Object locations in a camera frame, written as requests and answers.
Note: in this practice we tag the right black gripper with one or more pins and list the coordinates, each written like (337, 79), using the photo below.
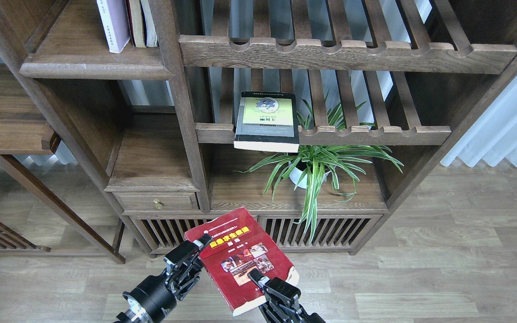
(282, 301)

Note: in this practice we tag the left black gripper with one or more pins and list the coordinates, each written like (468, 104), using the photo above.
(156, 296)

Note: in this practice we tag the red cover book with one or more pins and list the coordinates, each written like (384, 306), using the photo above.
(238, 245)

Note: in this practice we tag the black and yellow book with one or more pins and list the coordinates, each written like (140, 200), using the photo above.
(267, 121)

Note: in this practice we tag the pale lilac cover book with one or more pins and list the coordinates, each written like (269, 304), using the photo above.
(115, 23)

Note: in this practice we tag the brass drawer knob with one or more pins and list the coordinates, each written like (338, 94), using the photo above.
(157, 204)

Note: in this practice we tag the white plant pot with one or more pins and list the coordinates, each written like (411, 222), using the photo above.
(301, 168)

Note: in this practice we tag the green spider plant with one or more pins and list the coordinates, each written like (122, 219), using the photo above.
(346, 158)

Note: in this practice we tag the dark wooden bookshelf cabinet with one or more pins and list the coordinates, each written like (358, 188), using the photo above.
(158, 123)

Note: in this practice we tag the wooden side table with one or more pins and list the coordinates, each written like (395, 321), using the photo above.
(24, 131)

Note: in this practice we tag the white upright book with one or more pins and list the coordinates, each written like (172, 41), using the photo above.
(151, 34)

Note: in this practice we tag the beige upright book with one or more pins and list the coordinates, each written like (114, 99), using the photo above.
(136, 22)

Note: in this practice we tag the white curtain right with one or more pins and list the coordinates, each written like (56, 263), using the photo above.
(493, 137)

